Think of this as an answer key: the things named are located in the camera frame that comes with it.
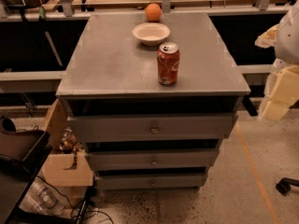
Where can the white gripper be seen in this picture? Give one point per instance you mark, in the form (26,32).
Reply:
(288,37)

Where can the red coke can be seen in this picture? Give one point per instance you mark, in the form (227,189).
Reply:
(168,57)

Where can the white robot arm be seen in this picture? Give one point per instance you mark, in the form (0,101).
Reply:
(287,38)

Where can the white paper bowl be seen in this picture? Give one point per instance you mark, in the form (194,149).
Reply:
(151,33)

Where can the black office chair wheel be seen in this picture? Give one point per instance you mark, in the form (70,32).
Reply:
(285,184)

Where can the grey drawer cabinet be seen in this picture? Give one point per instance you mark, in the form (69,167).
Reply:
(113,74)

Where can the orange fruit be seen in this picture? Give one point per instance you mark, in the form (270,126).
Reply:
(153,12)

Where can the top grey drawer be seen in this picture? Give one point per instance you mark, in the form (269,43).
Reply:
(151,128)

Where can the grey drawer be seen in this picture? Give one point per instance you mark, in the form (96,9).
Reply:
(150,181)
(151,128)
(152,159)

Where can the middle grey drawer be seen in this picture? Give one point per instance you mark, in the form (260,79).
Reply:
(152,159)

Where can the bottom grey drawer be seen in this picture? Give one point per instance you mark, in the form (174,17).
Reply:
(150,181)

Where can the cardboard box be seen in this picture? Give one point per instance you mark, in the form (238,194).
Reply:
(61,169)

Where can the black cart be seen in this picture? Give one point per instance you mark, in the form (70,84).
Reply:
(22,153)

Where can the clear plastic bottle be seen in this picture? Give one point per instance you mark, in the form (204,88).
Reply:
(48,199)

